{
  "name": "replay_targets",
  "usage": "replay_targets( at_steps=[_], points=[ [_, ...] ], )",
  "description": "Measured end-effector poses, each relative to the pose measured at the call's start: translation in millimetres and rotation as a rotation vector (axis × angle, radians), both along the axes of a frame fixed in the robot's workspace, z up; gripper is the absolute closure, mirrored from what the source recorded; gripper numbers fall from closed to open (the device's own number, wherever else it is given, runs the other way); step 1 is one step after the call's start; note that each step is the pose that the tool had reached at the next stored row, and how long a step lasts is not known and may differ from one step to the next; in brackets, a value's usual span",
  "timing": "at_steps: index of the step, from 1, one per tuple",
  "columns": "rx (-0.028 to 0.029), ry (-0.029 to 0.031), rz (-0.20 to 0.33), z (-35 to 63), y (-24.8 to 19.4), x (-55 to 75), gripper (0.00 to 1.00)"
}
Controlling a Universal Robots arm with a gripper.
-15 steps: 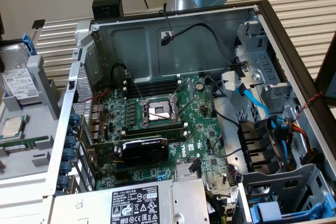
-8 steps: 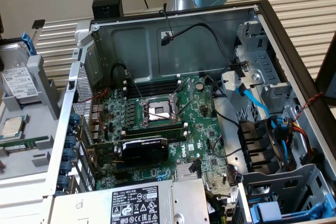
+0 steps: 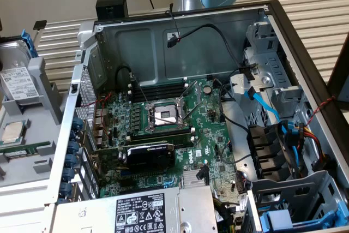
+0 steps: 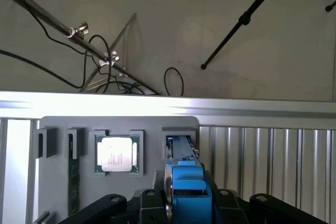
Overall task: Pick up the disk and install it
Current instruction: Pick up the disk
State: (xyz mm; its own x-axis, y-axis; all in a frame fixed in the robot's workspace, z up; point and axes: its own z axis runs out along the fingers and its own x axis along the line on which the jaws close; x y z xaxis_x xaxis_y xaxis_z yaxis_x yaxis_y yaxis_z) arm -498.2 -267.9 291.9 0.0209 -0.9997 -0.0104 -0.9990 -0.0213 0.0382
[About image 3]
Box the blue SATA wire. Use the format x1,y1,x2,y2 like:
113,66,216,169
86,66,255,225
280,121,304,175
245,87,291,138

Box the red yellow power wire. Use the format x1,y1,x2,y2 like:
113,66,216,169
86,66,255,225
296,123,331,164

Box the hard disk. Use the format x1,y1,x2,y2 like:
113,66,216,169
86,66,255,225
0,28,46,106

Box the empty blue disk carrier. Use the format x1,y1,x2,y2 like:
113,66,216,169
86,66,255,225
258,197,349,233

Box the black RAM slot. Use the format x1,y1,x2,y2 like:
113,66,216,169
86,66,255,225
128,89,189,102
130,82,189,93
127,128,196,138
128,134,196,148

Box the CPU socket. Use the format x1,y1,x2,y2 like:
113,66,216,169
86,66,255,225
143,98,191,133

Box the metal locking lever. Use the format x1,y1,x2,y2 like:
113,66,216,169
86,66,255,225
129,72,150,107
181,101,198,123

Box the metal socket cover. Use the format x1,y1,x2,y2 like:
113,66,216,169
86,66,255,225
177,80,203,106

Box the green motherboard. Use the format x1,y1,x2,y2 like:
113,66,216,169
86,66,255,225
92,77,253,211

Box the black graphics card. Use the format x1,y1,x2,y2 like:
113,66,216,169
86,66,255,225
91,141,177,174

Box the open PC case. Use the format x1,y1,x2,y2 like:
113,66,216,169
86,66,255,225
43,0,349,233

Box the silver finned heat sink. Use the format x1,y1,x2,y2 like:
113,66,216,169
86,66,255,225
182,171,211,189

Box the grey metal drive cage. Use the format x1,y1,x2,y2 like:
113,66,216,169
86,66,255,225
242,22,310,121

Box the black plastic fan shroud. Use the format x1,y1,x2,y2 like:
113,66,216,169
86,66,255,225
246,123,292,182

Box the black box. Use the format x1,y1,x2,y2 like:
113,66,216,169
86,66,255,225
95,0,129,21

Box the silver power supply unit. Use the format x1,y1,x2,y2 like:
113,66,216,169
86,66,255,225
53,186,219,233

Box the grey parts rack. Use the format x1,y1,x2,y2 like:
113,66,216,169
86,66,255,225
0,57,69,189

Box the green RAM stick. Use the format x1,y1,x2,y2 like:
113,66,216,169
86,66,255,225
0,141,51,159

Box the silver CPU chip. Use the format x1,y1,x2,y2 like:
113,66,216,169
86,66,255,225
1,120,29,145

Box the black cable with connector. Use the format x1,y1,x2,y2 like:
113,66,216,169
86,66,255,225
165,23,258,81

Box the black looped cable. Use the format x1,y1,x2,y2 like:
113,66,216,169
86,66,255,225
116,65,137,92

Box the thin black red-tipped wire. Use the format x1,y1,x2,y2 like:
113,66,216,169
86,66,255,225
219,140,253,163

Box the thin red wire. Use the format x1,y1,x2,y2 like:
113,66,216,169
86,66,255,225
81,92,113,138

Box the black angled connector cable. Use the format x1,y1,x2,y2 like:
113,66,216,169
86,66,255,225
196,165,210,186

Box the thin black tied wire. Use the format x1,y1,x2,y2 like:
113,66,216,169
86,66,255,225
165,3,183,42

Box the yellow black sleeved wires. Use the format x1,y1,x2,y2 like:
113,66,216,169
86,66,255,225
214,199,242,233

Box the red black twisted wire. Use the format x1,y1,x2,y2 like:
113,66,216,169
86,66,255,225
305,95,336,128

